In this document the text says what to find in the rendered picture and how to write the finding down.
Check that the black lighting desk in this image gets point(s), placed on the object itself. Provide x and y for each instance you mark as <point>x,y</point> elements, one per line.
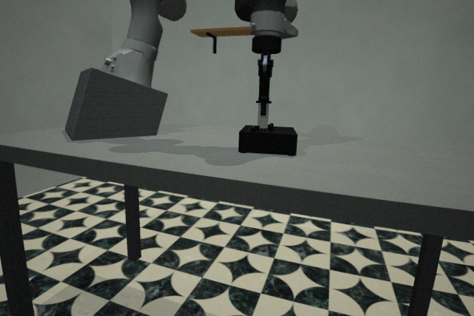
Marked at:
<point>273,140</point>

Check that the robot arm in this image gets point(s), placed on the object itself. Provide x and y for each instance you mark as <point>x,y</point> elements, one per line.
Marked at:
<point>136,56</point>

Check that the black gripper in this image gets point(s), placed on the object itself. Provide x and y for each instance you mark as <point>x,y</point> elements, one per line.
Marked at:
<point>267,45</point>

